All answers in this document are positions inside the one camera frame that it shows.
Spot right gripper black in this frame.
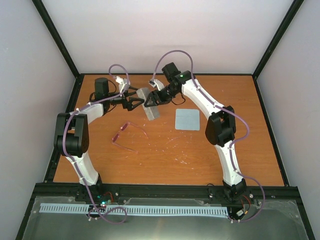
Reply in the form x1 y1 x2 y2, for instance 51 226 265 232
144 84 179 108

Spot grey felt glasses case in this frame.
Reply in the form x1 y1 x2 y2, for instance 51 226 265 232
136 87 160 121

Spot light blue cleaning cloth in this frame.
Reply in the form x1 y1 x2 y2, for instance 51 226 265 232
174 108 200 131

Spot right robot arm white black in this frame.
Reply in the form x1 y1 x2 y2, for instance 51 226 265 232
144 62 247 202

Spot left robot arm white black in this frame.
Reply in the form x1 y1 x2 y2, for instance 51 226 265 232
53 76 145 202

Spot pink sunglasses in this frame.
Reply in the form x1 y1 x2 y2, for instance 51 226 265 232
111 121 150 154

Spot metal front plate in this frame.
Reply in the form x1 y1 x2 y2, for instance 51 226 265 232
20 197 308 240

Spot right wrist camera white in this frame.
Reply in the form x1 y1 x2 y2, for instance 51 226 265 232
149 79 165 89

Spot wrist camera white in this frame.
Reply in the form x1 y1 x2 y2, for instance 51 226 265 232
149 79 165 89
115 76 131 95

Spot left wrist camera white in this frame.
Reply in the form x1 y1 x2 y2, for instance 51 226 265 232
115 76 131 95

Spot light blue slotted cable duct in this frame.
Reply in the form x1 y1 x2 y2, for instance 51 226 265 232
39 203 228 218

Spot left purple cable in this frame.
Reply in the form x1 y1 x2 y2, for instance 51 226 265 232
62 63 131 225

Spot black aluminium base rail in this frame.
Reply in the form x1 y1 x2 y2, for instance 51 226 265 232
32 182 300 204

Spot black frame post left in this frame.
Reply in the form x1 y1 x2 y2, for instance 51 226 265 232
32 0 80 79

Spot black frame post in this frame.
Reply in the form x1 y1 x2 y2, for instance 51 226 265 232
252 0 304 81
32 0 80 79

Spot black frame post right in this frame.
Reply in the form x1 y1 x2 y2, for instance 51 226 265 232
252 0 304 81

